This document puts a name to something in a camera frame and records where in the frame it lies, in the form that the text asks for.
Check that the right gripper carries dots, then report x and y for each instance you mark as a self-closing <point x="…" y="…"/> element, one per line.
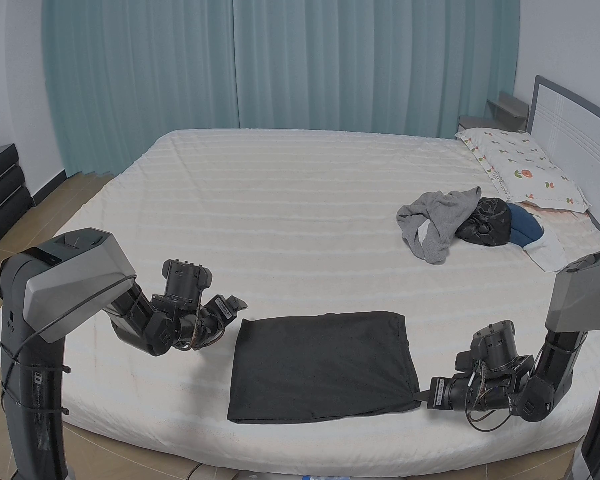
<point x="447" y="393"/>

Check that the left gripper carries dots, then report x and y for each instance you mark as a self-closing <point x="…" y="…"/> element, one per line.
<point x="215" y="318"/>

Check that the black T-shirt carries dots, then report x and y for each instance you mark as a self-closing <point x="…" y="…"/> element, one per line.
<point x="320" y="368"/>

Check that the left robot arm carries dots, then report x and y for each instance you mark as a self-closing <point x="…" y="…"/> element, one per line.
<point x="65" y="293"/>

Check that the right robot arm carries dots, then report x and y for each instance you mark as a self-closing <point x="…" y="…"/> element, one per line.
<point x="575" y="318"/>

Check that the bed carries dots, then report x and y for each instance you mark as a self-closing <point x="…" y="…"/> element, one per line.
<point x="305" y="208"/>

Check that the pile of clothes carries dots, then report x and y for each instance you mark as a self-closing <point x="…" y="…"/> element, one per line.
<point x="450" y="223"/>

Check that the white printed pillow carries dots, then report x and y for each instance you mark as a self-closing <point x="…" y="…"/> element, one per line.
<point x="520" y="168"/>

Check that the blue-green curtain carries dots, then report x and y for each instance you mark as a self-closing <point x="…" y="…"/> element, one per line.
<point x="370" y="43"/>
<point x="140" y="68"/>

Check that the black chest of drawers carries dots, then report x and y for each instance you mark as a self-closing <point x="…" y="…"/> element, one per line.
<point x="0" y="193"/>

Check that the grey bedside table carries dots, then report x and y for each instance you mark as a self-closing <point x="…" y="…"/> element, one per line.
<point x="500" y="110"/>

